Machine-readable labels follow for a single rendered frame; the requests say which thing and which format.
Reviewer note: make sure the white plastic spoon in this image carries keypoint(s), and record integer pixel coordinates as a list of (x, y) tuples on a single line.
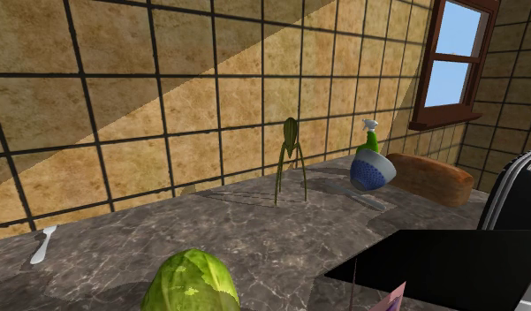
[(41, 252)]

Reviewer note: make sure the green spray bottle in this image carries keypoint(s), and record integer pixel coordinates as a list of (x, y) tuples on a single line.
[(368, 142)]

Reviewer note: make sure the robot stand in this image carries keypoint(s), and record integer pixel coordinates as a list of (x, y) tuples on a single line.
[(441, 267)]

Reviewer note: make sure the brown framed window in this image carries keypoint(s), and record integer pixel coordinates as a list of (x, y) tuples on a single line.
[(455, 30)]

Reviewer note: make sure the pink card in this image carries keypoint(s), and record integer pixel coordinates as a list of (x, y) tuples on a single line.
[(393, 302)]

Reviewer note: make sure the green cabbage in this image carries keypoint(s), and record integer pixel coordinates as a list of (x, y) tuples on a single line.
[(189, 284)]

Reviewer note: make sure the blue and white dotted bowl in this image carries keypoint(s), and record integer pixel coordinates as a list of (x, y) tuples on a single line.
[(370, 172)]

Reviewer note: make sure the grey knife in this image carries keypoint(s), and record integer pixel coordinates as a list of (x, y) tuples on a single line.
[(360, 199)]

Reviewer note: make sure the green tripod citrus juicer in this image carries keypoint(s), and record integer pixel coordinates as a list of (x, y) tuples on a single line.
[(290, 131)]

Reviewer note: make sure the black appliance with silver trim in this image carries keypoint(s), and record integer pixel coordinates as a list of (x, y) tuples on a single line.
[(517, 202)]

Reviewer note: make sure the brown bread loaf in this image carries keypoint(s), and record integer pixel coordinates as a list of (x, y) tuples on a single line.
[(433, 179)]

